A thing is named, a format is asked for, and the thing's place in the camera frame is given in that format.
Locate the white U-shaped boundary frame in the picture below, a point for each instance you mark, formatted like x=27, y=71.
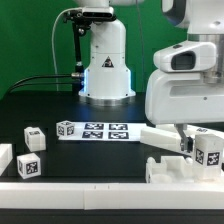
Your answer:
x=90, y=196

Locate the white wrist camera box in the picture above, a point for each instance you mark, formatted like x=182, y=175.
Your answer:
x=187, y=56

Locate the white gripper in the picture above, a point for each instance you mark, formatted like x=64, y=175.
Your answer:
x=183, y=98

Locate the white tagged cube front left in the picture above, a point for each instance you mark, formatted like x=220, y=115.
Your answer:
x=28, y=165

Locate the white chair seat piece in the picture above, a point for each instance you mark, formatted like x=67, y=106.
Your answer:
x=173, y=169

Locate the white sheet with tags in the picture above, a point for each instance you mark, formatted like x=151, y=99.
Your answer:
x=98, y=131

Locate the small white tagged cube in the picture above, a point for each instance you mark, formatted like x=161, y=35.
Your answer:
x=65, y=128

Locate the long white chair back post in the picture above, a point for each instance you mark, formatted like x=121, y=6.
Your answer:
x=162, y=139

